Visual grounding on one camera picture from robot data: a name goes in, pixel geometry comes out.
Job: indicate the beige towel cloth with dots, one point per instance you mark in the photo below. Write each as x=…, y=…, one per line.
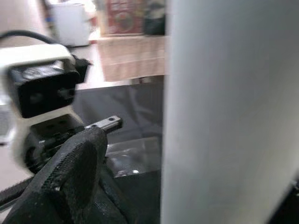
x=133, y=58

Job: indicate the black bag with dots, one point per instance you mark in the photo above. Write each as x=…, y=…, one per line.
x=154, y=21

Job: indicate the white plastic table leg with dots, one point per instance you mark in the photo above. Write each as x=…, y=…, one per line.
x=229, y=105

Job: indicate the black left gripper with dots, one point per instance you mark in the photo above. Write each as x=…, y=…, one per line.
x=51, y=133

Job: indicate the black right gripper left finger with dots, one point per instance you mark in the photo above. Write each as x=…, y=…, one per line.
x=70, y=175

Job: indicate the black tablecloth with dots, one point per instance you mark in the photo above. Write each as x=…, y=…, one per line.
x=130, y=105

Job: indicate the white appliance cabinet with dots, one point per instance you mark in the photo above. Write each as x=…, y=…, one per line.
x=70, y=23

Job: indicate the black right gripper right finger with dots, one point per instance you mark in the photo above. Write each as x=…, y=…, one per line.
x=289, y=207

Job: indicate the red patterned box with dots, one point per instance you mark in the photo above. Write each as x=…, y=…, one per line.
x=123, y=16

